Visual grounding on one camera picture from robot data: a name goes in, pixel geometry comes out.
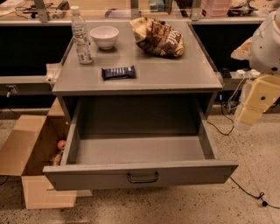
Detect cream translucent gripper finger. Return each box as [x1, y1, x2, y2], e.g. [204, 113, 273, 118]
[233, 80, 255, 132]

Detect grey top drawer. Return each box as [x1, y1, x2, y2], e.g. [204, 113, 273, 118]
[43, 95, 238, 190]

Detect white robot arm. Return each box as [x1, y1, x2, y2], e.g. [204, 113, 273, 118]
[231, 8, 280, 130]

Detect white power strip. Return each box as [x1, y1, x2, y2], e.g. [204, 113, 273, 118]
[236, 69, 260, 79]

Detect pink container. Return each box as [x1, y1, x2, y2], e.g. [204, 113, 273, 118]
[200, 0, 231, 17]

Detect brown chip bag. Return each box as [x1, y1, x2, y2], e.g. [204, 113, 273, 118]
[130, 17, 185, 58]

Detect blue candy bar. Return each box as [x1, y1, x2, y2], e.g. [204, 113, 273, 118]
[101, 66, 136, 81]

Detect grey cabinet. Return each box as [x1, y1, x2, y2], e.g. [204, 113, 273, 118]
[52, 20, 224, 123]

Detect white bowl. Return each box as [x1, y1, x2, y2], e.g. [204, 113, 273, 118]
[89, 26, 119, 50]

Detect red apple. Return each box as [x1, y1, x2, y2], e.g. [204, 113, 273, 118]
[57, 140, 67, 151]

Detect clear plastic water bottle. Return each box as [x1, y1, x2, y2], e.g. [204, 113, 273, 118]
[70, 6, 93, 65]

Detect snack bag in box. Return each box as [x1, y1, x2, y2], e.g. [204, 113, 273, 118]
[51, 151, 63, 165]

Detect cardboard box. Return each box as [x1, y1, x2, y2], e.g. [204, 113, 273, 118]
[0, 100, 93, 209]

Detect white cables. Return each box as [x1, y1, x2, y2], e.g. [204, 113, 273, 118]
[227, 76, 249, 114]

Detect black floor cable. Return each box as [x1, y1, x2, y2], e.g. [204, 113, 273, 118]
[229, 176, 280, 210]

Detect black drawer handle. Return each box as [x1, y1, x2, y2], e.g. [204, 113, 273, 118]
[127, 172, 158, 184]

